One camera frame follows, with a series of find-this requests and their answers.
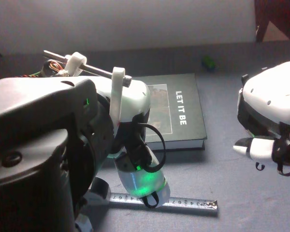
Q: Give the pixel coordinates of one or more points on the grey tape measure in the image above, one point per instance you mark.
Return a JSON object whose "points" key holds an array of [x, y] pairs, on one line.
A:
{"points": [[183, 204]]}

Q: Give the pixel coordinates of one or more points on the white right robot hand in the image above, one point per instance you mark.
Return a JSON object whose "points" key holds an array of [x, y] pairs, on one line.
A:
{"points": [[275, 96]]}

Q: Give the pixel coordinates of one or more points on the grey table cloth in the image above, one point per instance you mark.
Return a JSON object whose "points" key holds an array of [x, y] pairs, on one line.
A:
{"points": [[232, 193]]}

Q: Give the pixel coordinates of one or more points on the green blue toy block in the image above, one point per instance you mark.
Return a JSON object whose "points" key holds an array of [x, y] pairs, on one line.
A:
{"points": [[209, 63]]}

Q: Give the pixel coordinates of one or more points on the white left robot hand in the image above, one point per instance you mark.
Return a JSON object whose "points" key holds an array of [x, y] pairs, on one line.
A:
{"points": [[135, 101]]}

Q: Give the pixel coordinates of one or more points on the black hardcover book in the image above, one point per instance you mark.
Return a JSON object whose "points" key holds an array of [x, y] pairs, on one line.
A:
{"points": [[188, 108]]}

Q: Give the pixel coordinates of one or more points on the brown wooden chair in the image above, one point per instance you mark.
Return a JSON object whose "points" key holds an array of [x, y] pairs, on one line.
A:
{"points": [[280, 14]]}

